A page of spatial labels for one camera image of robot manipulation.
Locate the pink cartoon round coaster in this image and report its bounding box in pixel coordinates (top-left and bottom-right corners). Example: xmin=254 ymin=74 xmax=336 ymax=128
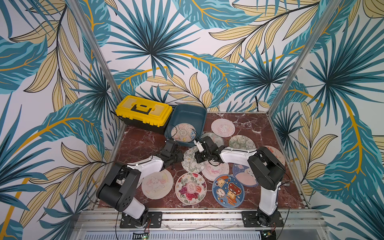
xmin=202 ymin=162 xmax=230 ymax=182

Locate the white floral round coaster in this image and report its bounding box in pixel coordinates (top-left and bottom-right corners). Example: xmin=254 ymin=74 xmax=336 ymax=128
xmin=182 ymin=147 xmax=205 ymax=173

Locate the pastel cartoon round coaster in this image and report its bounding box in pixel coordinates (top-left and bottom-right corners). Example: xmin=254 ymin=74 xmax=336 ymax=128
xmin=171 ymin=123 xmax=196 ymax=143

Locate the green bunny round coaster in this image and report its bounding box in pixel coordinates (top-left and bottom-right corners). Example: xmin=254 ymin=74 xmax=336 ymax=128
xmin=202 ymin=133 xmax=225 ymax=147

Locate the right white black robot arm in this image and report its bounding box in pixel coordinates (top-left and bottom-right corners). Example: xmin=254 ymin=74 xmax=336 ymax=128
xmin=194 ymin=137 xmax=286 ymax=227

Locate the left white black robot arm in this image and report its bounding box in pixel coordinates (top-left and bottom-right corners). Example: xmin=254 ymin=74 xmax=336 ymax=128
xmin=96 ymin=140 xmax=183 ymax=227

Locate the teal plastic storage tray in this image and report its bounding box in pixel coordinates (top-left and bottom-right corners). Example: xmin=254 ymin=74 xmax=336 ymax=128
xmin=164 ymin=104 xmax=207 ymax=148

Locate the pink kitty round coaster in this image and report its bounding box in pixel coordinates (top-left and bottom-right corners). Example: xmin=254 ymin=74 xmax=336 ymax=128
xmin=211 ymin=119 xmax=236 ymax=138

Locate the green sketch round coaster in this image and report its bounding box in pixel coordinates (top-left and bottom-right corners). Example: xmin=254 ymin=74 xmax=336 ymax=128
xmin=229 ymin=135 xmax=256 ymax=150

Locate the beige pink figure coaster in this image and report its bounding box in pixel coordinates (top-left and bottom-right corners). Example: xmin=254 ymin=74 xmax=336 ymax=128
xmin=141 ymin=170 xmax=174 ymax=200

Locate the red rose floral coaster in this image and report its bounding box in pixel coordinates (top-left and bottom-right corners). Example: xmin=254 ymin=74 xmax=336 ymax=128
xmin=175 ymin=173 xmax=207 ymax=205

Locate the purple bunny round coaster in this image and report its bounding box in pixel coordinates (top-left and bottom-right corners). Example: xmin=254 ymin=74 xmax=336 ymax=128
xmin=233 ymin=164 xmax=259 ymax=187

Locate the blue cartoon toast coaster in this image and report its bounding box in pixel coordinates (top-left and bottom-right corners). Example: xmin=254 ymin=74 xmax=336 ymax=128
xmin=212 ymin=175 xmax=245 ymax=209

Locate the yellow black toolbox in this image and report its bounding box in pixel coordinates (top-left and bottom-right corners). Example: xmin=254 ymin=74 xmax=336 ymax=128
xmin=115 ymin=96 xmax=173 ymax=134

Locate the pink bow bear coaster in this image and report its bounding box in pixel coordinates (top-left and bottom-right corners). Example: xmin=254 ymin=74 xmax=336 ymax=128
xmin=265 ymin=146 xmax=286 ymax=166

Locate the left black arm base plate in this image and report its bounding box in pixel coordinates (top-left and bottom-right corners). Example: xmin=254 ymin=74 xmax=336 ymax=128
xmin=120 ymin=212 xmax=163 ymax=229

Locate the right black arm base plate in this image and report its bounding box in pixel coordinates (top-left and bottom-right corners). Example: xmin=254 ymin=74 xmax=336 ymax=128
xmin=241 ymin=211 xmax=284 ymax=228

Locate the left aluminium corner post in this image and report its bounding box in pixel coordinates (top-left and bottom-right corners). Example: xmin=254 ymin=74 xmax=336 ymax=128
xmin=67 ymin=0 xmax=123 ymax=103

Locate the aluminium corner post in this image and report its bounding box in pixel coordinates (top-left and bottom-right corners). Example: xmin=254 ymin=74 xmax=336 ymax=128
xmin=67 ymin=0 xmax=123 ymax=103
xmin=268 ymin=0 xmax=341 ymax=117

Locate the aluminium front frame rail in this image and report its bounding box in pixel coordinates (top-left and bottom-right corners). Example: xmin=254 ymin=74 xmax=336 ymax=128
xmin=70 ymin=209 xmax=331 ymax=240

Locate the right aluminium corner post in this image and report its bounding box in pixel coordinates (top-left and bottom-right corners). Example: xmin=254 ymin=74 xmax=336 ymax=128
xmin=268 ymin=0 xmax=341 ymax=117

